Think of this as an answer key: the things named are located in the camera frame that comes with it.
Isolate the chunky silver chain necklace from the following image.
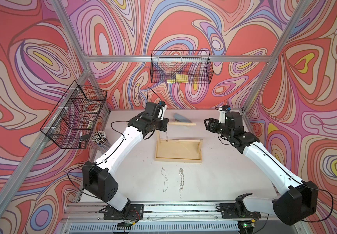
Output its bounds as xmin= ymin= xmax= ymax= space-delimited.
xmin=178 ymin=167 xmax=185 ymax=199

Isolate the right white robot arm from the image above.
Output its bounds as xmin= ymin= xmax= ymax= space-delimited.
xmin=204 ymin=111 xmax=319 ymax=226

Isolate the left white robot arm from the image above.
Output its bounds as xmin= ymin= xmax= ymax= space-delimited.
xmin=82 ymin=101 xmax=169 ymax=212

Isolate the wooden jewelry display stand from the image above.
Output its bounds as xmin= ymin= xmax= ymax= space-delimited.
xmin=154 ymin=132 xmax=203 ymax=163

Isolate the cup of pencils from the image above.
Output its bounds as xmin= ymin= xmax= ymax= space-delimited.
xmin=91 ymin=131 xmax=108 ymax=145

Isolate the yellow block in basket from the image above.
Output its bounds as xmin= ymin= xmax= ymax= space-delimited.
xmin=166 ymin=74 xmax=189 ymax=83

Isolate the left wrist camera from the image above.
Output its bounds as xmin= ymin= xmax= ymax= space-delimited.
xmin=158 ymin=100 xmax=167 ymax=120

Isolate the black wire basket back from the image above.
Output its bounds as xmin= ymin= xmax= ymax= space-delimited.
xmin=150 ymin=49 xmax=214 ymax=84

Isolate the black wire basket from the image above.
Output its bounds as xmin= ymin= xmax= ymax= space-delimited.
xmin=150 ymin=49 xmax=214 ymax=84
xmin=40 ymin=81 xmax=108 ymax=149

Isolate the thin silver necklace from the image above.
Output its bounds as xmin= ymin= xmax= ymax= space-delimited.
xmin=160 ymin=167 xmax=169 ymax=194

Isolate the black wire basket left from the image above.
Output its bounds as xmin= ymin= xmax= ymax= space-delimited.
xmin=40 ymin=81 xmax=108 ymax=149

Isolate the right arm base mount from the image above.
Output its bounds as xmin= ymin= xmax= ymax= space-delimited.
xmin=215 ymin=193 xmax=261 ymax=220

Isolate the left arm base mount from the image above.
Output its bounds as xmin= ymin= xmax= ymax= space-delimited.
xmin=99 ymin=199 xmax=144 ymax=221

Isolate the aluminium rail base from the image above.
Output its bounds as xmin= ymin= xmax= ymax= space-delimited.
xmin=54 ymin=201 xmax=310 ymax=234

